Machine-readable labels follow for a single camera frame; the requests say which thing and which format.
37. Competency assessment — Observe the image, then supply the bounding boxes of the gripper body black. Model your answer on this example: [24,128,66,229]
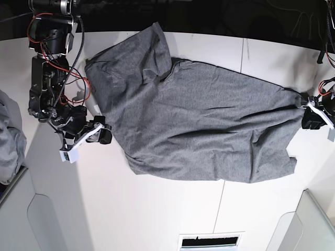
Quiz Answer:
[319,89,334,115]
[51,104,87,139]

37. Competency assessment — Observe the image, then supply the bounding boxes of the grey t-shirt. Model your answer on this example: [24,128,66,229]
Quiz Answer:
[85,23,304,183]

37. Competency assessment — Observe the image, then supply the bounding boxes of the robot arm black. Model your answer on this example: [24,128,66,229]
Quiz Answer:
[27,1,112,150]
[301,1,334,130]

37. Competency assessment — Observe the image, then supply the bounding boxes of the grey cloth pile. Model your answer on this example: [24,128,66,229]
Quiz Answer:
[1,91,27,185]

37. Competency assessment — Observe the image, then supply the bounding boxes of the right white bin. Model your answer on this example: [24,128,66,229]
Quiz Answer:
[267,189,334,251]

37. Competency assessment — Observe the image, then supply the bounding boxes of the white bin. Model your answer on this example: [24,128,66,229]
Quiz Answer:
[267,189,334,251]
[1,168,68,250]

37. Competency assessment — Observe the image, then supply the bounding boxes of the left white bin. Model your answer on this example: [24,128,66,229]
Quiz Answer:
[1,168,68,250]

